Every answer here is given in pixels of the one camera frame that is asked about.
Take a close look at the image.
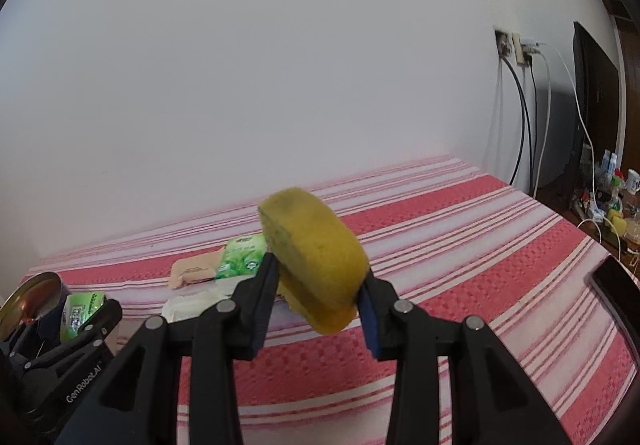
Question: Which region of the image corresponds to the wall outlet with plugs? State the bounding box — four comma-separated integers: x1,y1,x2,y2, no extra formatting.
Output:
512,32,540,66

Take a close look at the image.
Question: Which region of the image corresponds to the round metal tin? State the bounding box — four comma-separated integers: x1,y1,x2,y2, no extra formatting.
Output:
0,271,71,341

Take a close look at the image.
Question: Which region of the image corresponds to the beige snack packet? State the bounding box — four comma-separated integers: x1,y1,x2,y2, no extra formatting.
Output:
170,246,227,291

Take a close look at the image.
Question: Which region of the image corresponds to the black smartphone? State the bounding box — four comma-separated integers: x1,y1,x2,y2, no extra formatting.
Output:
589,255,640,341

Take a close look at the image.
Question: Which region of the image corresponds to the red striped tablecloth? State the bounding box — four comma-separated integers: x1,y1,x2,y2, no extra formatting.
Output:
20,155,640,445

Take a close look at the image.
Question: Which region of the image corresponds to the wall power outlet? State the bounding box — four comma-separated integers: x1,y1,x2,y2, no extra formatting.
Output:
494,26,512,60

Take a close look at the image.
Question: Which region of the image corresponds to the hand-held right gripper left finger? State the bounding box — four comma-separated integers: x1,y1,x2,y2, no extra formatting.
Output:
55,252,280,445

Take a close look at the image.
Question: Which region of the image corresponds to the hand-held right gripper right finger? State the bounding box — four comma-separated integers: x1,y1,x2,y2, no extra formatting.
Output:
357,275,573,445

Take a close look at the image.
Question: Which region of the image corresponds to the green leaf print tissue packet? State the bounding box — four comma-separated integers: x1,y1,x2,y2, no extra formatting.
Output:
214,233,269,282

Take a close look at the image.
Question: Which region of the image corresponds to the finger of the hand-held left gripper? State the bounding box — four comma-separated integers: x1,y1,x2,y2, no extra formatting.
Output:
10,299,123,372

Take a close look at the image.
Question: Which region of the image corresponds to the white plastic packet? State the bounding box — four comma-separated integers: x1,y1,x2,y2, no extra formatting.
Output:
161,276,246,324

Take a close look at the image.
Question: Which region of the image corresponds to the small yellow object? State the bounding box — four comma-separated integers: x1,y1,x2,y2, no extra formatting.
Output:
606,210,628,236

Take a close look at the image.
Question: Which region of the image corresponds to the green tissue packet white label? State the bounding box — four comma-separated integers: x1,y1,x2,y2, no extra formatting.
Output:
59,291,107,345

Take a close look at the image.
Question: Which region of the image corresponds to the dark wooden side table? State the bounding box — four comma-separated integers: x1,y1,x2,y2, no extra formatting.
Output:
535,177,640,276

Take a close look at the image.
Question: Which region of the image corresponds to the yellow sponge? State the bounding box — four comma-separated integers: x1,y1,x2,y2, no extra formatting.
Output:
257,186,372,336

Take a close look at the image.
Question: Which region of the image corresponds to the black flat monitor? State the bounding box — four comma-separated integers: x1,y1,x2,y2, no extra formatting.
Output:
562,21,622,206

